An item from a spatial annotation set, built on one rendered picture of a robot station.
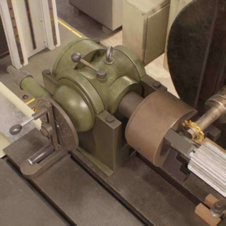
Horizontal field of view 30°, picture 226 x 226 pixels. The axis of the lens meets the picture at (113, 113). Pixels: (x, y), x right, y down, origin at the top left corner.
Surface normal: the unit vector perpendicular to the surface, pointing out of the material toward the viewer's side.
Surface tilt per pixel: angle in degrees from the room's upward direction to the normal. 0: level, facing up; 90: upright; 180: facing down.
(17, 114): 0
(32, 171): 4
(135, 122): 55
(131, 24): 90
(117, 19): 90
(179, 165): 65
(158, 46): 90
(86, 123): 87
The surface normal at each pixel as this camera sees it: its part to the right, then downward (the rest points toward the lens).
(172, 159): -0.65, 0.20
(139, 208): 0.00, -0.65
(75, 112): -0.03, 0.31
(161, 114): -0.21, -0.47
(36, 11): 0.69, 0.55
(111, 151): -0.72, 0.53
